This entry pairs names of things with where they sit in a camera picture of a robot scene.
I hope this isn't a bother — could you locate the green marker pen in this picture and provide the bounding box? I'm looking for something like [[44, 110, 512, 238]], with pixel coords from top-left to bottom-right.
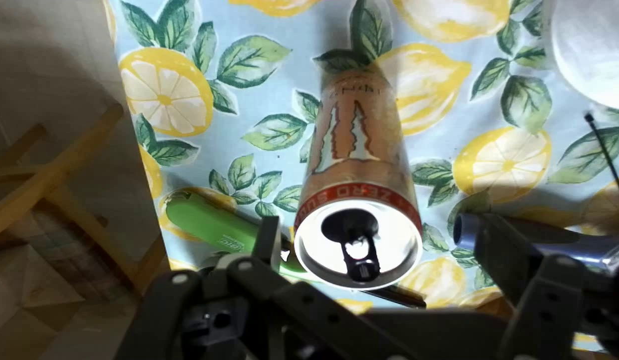
[[164, 189, 262, 271]]

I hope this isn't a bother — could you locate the lemon print tablecloth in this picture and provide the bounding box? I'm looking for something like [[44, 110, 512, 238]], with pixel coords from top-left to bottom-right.
[[102, 0, 619, 307]]

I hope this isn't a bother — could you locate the white pot lid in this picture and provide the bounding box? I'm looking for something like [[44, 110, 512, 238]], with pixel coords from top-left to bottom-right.
[[550, 0, 619, 110]]

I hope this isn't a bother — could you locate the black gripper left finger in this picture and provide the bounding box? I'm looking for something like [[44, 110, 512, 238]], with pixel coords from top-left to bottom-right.
[[112, 214, 366, 360]]

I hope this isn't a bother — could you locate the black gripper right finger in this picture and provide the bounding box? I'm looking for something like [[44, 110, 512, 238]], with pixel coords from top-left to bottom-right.
[[452, 211, 619, 360]]

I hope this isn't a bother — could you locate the orange energy drink can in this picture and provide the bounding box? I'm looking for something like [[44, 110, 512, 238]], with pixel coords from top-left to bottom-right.
[[294, 65, 422, 291]]

